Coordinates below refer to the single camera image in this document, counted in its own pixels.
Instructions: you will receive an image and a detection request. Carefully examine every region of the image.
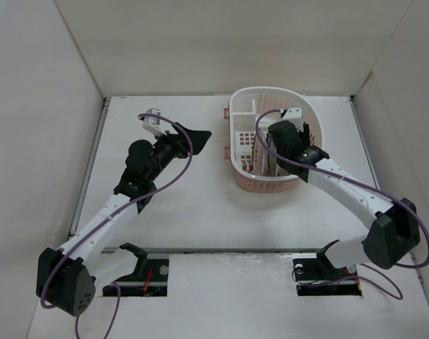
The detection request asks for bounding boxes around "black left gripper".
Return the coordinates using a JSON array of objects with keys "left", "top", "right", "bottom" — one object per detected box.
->
[{"left": 147, "top": 124, "right": 210, "bottom": 183}]

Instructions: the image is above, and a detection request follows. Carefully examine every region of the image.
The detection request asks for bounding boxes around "plate with green rim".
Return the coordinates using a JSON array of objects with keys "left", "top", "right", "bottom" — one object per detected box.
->
[{"left": 266, "top": 132, "right": 279, "bottom": 177}]

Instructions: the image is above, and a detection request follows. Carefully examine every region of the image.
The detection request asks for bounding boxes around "plate with orange sunburst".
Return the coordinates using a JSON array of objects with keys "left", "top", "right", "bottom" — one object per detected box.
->
[{"left": 250, "top": 129, "right": 267, "bottom": 176}]

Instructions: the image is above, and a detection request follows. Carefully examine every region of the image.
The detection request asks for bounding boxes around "plate with red characters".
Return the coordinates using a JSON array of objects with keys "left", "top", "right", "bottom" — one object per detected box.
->
[{"left": 274, "top": 165, "right": 290, "bottom": 177}]

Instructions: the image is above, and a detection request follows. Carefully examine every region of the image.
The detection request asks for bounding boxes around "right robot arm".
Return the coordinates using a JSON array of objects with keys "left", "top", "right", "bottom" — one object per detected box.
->
[{"left": 267, "top": 120, "right": 421, "bottom": 278}]

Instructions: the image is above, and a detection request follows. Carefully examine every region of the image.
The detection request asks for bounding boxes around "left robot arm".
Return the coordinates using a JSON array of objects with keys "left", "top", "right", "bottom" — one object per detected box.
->
[{"left": 36, "top": 123, "right": 212, "bottom": 317}]

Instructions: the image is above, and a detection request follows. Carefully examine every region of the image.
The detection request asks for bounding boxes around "white plastic dish rack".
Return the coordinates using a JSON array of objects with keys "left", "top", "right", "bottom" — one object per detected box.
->
[{"left": 224, "top": 86, "right": 323, "bottom": 182}]

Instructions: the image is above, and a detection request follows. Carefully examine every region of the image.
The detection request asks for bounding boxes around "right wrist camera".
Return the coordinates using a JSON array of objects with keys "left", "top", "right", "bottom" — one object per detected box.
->
[{"left": 281, "top": 107, "right": 303, "bottom": 131}]

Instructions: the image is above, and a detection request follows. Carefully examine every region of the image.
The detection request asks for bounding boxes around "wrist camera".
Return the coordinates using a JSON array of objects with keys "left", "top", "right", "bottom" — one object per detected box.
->
[
  {"left": 281, "top": 107, "right": 303, "bottom": 131},
  {"left": 142, "top": 108, "right": 166, "bottom": 137}
]

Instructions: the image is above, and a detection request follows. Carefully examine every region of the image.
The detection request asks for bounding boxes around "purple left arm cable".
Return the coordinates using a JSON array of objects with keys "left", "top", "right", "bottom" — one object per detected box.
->
[{"left": 40, "top": 112, "right": 193, "bottom": 339}]

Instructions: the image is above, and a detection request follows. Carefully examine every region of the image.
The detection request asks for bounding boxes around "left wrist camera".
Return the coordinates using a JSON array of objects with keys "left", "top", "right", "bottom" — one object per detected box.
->
[{"left": 142, "top": 108, "right": 166, "bottom": 137}]

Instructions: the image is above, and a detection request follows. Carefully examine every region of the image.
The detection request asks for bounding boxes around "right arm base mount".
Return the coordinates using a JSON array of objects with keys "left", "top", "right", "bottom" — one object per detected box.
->
[{"left": 291, "top": 240, "right": 362, "bottom": 297}]

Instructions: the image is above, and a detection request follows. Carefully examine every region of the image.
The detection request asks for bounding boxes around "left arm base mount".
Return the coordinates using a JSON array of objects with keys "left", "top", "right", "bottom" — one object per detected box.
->
[{"left": 116, "top": 243, "right": 169, "bottom": 297}]

